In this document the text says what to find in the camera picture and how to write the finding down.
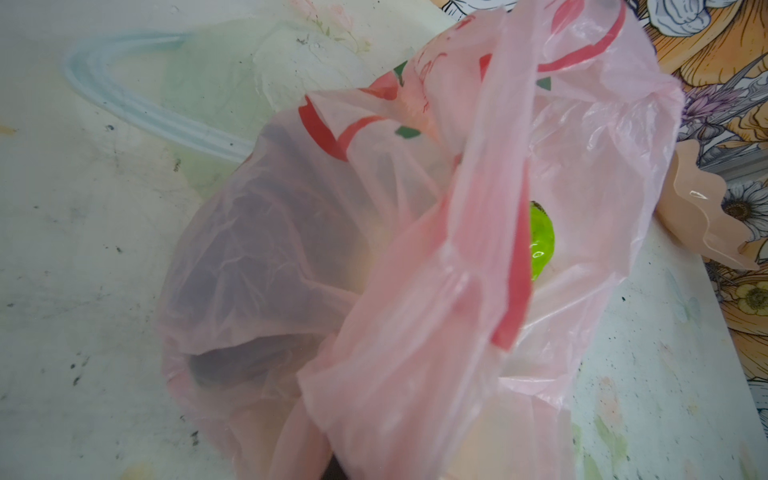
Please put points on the pink plastic bag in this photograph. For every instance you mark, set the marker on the pink plastic bag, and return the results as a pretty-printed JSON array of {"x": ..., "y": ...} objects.
[{"x": 359, "y": 293}]

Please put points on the pink flower-shaped bowl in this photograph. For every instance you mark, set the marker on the pink flower-shaped bowl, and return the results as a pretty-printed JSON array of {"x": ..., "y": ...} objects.
[{"x": 689, "y": 207}]

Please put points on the bright green fake fruit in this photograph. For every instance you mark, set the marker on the bright green fake fruit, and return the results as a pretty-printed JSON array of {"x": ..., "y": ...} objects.
[{"x": 542, "y": 239}]

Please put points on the right aluminium corner post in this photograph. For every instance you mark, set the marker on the right aluminium corner post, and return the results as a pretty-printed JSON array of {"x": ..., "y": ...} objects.
[{"x": 736, "y": 165}]

